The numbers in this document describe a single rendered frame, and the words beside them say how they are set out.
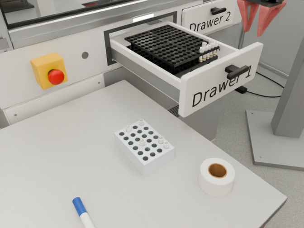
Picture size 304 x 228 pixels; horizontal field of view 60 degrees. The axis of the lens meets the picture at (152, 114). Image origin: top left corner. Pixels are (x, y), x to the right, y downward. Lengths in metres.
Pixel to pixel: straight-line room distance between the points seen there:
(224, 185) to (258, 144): 1.27
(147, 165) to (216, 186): 0.14
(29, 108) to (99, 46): 0.27
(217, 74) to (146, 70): 0.19
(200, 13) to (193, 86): 0.49
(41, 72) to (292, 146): 1.54
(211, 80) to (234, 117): 1.37
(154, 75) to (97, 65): 0.22
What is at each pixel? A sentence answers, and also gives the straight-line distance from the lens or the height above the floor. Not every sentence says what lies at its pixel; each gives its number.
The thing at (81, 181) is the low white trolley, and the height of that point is 0.76.
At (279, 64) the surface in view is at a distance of 2.64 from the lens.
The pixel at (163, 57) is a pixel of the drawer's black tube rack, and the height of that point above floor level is 0.90.
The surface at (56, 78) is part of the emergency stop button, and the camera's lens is 0.71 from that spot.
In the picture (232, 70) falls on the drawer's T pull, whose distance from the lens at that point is 0.66.
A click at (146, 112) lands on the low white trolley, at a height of 0.76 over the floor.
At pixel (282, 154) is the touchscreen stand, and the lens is 1.79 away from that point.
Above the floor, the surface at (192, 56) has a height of 0.90.
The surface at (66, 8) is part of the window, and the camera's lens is 0.76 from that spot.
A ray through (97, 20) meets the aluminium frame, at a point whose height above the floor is 0.96.
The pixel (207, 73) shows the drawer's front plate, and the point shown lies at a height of 0.92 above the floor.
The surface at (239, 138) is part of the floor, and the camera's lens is 1.85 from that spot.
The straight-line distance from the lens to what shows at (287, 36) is 2.55.
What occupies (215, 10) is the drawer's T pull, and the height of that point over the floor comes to 0.91.
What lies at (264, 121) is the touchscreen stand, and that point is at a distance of 1.97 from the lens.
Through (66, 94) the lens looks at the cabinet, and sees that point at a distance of 0.83.
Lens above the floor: 1.22
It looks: 39 degrees down
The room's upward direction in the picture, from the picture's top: straight up
